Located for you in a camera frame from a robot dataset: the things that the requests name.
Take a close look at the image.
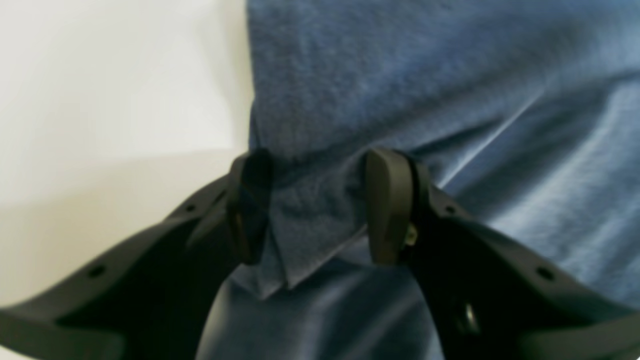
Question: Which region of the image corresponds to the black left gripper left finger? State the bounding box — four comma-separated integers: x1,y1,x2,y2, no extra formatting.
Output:
0,148,274,360

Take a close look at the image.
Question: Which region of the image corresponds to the dark blue t-shirt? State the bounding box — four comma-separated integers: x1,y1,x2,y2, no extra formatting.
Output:
202,0,639,360

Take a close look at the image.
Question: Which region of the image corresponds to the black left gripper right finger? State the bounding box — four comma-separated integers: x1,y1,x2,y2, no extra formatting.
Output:
365,148,640,360

